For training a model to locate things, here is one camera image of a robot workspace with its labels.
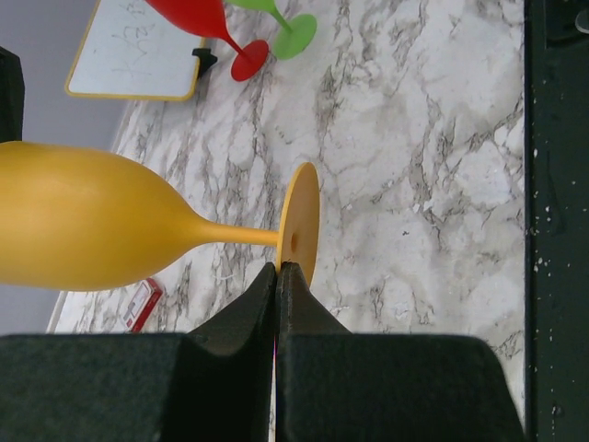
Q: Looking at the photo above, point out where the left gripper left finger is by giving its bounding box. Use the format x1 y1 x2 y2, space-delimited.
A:
1 264 276 441

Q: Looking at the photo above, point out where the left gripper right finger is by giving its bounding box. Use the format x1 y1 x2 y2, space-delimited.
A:
276 263 525 441

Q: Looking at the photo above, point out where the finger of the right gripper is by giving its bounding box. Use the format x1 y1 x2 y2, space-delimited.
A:
0 48 24 143

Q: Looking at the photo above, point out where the orange wine glass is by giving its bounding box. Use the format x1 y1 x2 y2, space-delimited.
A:
1 141 320 291

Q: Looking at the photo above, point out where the red wine glass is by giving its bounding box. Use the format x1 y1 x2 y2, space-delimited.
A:
147 0 270 82

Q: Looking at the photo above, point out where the green wine glass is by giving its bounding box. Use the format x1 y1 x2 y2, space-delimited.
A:
228 0 318 60

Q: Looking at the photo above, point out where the small red white box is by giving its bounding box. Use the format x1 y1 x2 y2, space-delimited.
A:
121 278 164 333

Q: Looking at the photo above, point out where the small whiteboard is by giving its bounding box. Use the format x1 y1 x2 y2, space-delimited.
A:
64 0 206 101

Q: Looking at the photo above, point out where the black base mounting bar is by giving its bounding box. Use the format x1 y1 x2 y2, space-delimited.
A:
525 1 588 441

